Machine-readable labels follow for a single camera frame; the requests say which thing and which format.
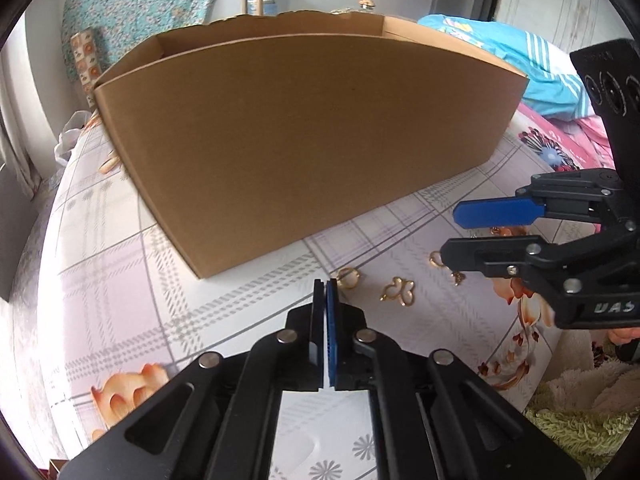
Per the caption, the grey curtain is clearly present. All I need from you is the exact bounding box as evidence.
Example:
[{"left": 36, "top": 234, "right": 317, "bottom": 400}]
[{"left": 0, "top": 95, "right": 33, "bottom": 198}]

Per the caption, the blue cartoon blanket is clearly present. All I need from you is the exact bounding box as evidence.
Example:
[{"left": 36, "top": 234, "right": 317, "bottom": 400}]
[{"left": 417, "top": 14, "right": 608, "bottom": 121}]

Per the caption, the plaid floral tablecloth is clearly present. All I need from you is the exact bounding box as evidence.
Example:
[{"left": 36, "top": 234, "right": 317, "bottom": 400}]
[{"left": 10, "top": 95, "right": 616, "bottom": 480}]

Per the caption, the pink floral blanket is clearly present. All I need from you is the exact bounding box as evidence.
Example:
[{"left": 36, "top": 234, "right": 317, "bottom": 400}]
[{"left": 515, "top": 100, "right": 621, "bottom": 191}]

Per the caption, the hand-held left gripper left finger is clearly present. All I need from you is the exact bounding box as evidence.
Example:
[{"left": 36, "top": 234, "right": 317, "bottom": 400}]
[{"left": 57, "top": 279, "right": 327, "bottom": 480}]

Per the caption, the patterned paper-wrapped column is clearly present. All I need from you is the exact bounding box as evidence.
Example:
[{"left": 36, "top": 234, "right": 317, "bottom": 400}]
[{"left": 70, "top": 30, "right": 108, "bottom": 86}]

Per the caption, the brown cardboard box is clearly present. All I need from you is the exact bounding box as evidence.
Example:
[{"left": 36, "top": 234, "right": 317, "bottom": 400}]
[{"left": 94, "top": 10, "right": 530, "bottom": 279}]

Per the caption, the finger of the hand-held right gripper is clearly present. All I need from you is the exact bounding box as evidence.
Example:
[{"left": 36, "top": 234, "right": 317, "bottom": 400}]
[
  {"left": 454, "top": 169, "right": 632, "bottom": 227},
  {"left": 440, "top": 222, "right": 640, "bottom": 311}
]

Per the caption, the green white fluffy blanket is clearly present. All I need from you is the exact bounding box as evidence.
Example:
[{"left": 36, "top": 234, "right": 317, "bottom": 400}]
[{"left": 525, "top": 330, "right": 640, "bottom": 476}]

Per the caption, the gold butterfly outline pendant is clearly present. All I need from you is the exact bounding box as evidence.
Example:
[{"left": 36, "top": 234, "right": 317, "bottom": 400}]
[{"left": 380, "top": 276, "right": 418, "bottom": 307}]

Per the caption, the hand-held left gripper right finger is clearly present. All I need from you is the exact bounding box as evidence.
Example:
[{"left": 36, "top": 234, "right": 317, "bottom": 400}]
[{"left": 325, "top": 280, "right": 586, "bottom": 480}]

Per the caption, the white plastic bag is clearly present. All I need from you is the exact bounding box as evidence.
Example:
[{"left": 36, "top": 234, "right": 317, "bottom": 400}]
[{"left": 54, "top": 110, "right": 101, "bottom": 166}]

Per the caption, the teal floral hanging cloth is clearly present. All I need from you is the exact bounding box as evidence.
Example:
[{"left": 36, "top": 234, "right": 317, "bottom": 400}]
[{"left": 62, "top": 0, "right": 233, "bottom": 78}]

